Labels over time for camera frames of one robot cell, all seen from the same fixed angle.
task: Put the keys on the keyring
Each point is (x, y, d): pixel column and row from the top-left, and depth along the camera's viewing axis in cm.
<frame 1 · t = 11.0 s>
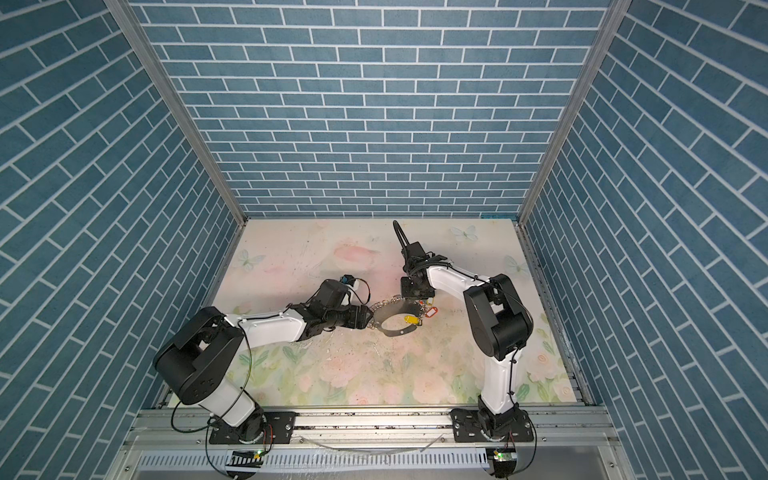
left hand: (364, 313, 91), fingers open
right hand: (407, 291, 97), fingers open
large metal keyring band: (395, 305, 98), on the table
yellow tagged key: (411, 319, 95), on the table
red tagged key: (431, 312, 97), on the table

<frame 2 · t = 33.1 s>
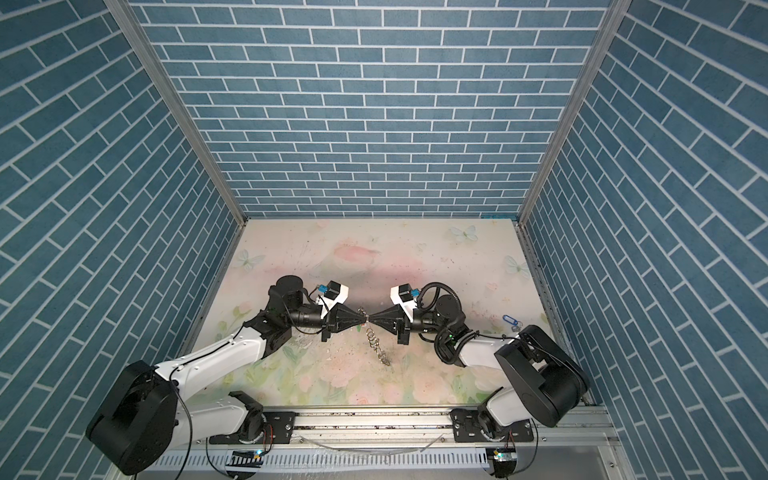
left hand: (361, 322, 73), fingers closed
right hand: (368, 319, 73), fingers closed
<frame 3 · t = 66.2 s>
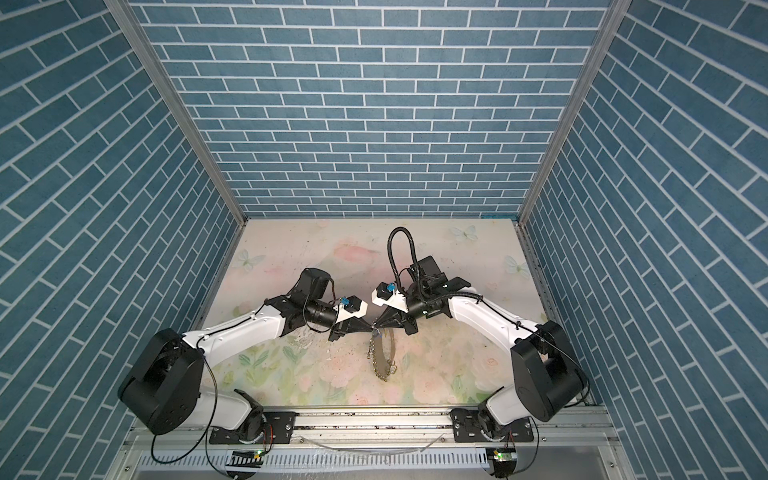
left hand: (369, 327, 78), fingers closed
right hand: (375, 319, 77), fingers closed
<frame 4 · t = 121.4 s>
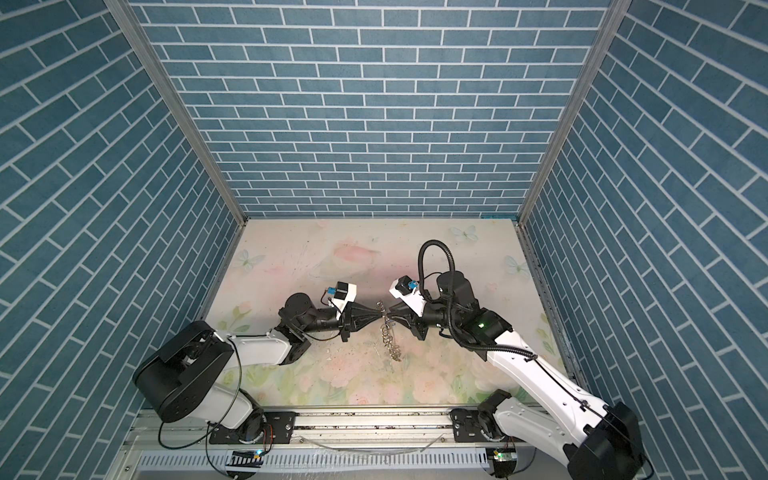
left hand: (377, 319, 73), fingers closed
right hand: (388, 308, 72), fingers closed
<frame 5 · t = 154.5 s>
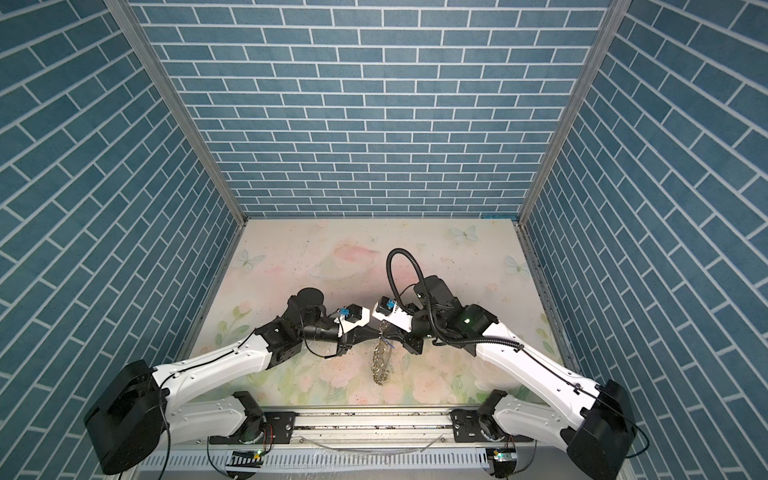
left hand: (376, 335, 72), fingers closed
right hand: (383, 327, 72), fingers closed
